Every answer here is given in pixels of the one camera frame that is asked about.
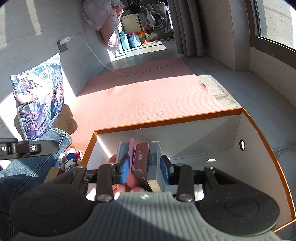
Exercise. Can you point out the wall socket with charger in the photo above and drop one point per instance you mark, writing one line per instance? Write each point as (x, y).
(62, 44)

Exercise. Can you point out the brown sock foot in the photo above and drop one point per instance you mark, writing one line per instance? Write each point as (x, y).
(65, 121)

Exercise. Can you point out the pink notebook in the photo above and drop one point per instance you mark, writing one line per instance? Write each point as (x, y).
(125, 148)

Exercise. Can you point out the anime print pillow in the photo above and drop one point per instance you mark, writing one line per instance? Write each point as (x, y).
(39, 95)

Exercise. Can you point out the blue detergent bottle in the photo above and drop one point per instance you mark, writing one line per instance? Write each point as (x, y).
(129, 40)

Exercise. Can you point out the grey curtain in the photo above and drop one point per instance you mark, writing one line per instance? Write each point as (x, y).
(186, 27)

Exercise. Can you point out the dark red small box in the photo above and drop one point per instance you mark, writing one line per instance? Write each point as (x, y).
(140, 164)

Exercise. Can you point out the rainbow striped bag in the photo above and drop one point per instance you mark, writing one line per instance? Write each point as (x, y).
(142, 36)

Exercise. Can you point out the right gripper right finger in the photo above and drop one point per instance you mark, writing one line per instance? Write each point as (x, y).
(169, 171)

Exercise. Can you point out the blue jeans leg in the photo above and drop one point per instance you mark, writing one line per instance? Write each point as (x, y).
(23, 175)

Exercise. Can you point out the orange storage box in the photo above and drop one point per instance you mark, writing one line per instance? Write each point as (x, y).
(229, 140)

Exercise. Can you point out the washing machine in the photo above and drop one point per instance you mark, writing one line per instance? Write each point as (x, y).
(161, 16)

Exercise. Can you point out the donald duck plush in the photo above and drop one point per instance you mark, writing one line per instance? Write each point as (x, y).
(72, 158)

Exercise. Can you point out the pink bedding pile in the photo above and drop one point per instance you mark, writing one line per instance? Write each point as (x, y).
(104, 16)

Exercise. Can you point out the brown cardboard box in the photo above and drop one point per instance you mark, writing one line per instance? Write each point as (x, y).
(53, 173)

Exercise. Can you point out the pink floor mat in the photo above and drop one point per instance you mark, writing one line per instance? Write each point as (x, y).
(152, 91)

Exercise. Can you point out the dark window frame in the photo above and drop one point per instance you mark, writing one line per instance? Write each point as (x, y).
(272, 29)

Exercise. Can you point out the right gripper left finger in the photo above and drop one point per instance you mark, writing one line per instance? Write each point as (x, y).
(120, 171)

